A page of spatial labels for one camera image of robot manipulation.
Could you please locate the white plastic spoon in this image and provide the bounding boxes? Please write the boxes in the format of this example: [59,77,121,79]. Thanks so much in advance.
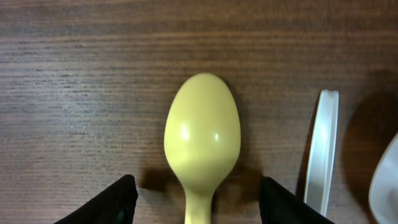
[368,134,397,224]
[303,90,339,216]

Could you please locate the yellow plastic spoon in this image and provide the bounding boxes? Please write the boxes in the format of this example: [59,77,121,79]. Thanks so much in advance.
[164,73,241,223]

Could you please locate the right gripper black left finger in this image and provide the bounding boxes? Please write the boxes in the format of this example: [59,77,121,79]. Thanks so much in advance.
[56,174,138,224]

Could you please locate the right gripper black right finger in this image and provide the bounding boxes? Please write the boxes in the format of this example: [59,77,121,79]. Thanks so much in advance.
[259,177,333,224]

